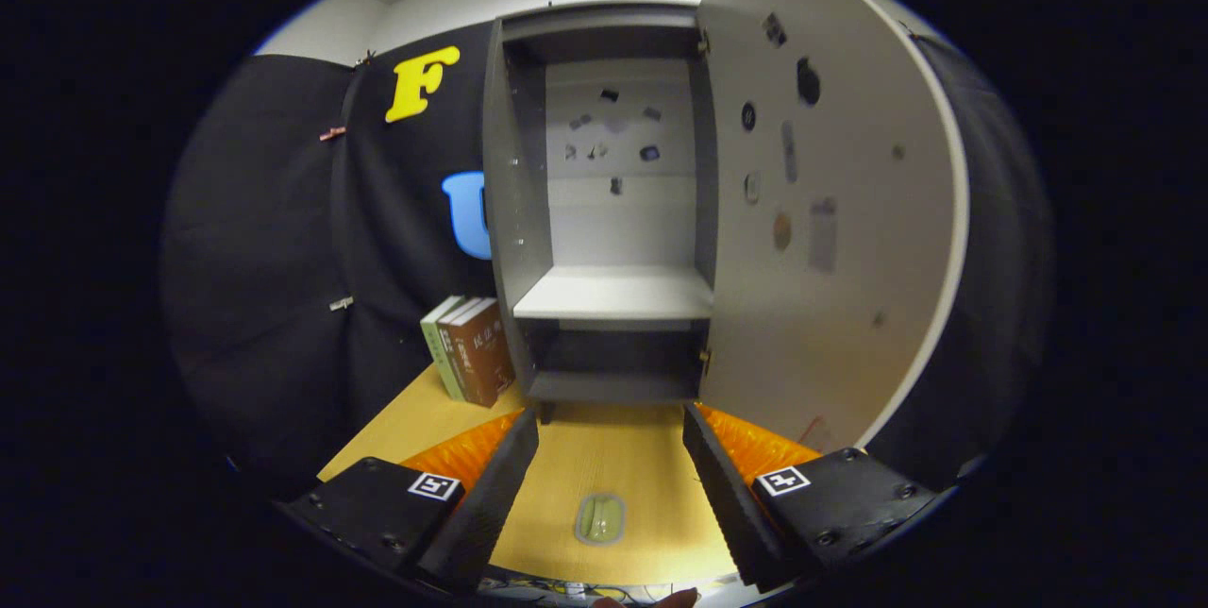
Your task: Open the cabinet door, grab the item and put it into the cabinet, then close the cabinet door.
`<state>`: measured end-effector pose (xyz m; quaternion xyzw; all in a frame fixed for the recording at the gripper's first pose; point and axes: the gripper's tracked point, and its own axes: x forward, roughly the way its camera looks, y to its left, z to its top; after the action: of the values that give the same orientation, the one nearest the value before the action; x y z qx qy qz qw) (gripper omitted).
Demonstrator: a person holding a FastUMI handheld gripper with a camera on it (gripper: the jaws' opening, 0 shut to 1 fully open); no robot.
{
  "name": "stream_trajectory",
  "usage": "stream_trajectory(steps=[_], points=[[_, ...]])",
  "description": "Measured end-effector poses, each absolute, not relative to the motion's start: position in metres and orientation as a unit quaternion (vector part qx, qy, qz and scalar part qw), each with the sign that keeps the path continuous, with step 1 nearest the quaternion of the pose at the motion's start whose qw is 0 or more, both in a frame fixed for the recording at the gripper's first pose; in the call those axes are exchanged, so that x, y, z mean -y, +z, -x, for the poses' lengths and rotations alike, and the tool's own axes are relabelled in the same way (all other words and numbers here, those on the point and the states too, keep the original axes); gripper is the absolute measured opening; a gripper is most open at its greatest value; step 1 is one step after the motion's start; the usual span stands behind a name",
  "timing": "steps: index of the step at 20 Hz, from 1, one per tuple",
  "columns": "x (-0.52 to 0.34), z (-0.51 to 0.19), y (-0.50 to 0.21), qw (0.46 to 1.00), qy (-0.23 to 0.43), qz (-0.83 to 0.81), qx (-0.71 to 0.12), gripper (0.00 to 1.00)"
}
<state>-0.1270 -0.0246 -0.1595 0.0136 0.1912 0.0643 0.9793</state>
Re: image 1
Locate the white cabinet shelf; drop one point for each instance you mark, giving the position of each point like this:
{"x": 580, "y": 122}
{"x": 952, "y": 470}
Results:
{"x": 613, "y": 292}

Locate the white clip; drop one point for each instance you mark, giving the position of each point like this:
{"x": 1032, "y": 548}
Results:
{"x": 341, "y": 304}

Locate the beige cabinet door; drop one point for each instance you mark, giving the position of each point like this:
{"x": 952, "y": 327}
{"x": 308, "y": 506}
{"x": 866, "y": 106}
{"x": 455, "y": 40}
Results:
{"x": 849, "y": 325}

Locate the black backdrop cloth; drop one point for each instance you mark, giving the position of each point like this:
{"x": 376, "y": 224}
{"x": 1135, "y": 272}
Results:
{"x": 264, "y": 259}

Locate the black clip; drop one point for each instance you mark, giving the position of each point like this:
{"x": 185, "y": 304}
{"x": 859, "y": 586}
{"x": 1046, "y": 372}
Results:
{"x": 363, "y": 57}

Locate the small pale green oval dish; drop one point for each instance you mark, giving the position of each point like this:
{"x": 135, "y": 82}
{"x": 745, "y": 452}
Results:
{"x": 600, "y": 519}

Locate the red clip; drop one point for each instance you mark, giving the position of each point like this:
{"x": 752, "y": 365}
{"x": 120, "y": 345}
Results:
{"x": 332, "y": 133}

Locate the grey cabinet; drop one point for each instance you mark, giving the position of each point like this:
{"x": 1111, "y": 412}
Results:
{"x": 514, "y": 164}

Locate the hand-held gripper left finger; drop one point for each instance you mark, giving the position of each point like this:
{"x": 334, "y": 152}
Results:
{"x": 495, "y": 485}

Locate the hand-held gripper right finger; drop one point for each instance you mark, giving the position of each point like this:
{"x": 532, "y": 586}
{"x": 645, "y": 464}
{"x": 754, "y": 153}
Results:
{"x": 717, "y": 485}

